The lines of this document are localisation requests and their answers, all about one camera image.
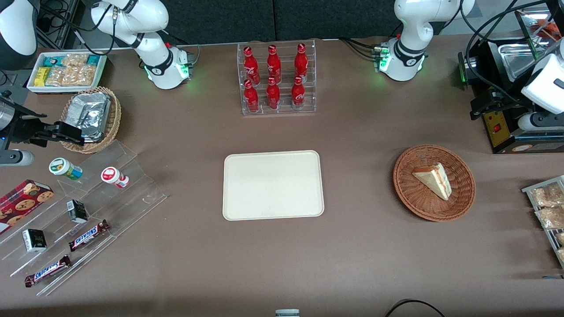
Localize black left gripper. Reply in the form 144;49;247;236
469;86;530;121

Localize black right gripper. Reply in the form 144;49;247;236
6;108;85;147

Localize triangular sandwich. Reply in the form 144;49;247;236
412;162;453;201

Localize light tan wicker basket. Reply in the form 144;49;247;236
59;86;122;155

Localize white rectangular snack tray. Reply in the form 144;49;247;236
26;52;108;95

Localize brown round wicker basket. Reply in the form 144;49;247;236
393;144;477;222

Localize cream plastic tray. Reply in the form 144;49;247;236
223;150;325;221

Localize black glass food warmer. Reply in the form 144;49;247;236
457;0;564;155

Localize silver foil pack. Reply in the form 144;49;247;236
78;126;109;143
65;92;111;133

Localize green lid white cup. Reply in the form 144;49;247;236
48;157;84;181

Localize clear bag of crackers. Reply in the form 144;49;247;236
62;53;89;69
46;65;98;87

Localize stainless steel pan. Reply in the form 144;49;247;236
497;41;546;81

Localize red lid white cup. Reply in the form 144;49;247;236
100;166;130;189

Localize yellow snack packet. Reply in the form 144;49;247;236
34;66;52;88

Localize small black carton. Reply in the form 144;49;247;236
66;199;89;225
22;228;48;253

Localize red plaid cookie box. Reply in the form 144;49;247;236
0;179;55;236

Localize clear acrylic stepped stand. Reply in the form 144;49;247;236
0;140;168;297

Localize Snickers chocolate bar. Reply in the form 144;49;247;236
24;254;72;288
68;219;111;252

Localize red sausage skewer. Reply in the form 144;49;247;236
532;19;564;40

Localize red cola bottle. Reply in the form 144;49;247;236
294;43;309;82
266;77;281;111
291;76;306;111
243;46;260;85
243;79;260;113
266;44;282;83

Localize clear acrylic bottle rack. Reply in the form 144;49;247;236
237;39;317;116

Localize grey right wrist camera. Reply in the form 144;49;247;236
0;149;35;167

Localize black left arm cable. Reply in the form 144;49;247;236
458;0;564;108

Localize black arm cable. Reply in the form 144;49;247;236
458;0;564;108
39;0;117;55

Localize grey wire rack tray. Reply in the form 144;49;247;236
521;175;564;269

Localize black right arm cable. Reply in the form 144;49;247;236
39;0;117;55

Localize black left base cables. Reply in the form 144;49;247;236
338;36;380;60

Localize black base cables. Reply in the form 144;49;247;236
338;36;380;60
160;29;201;67

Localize black right base cables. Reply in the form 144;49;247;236
160;29;201;67

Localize black looped cable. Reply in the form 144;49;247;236
384;299;446;317

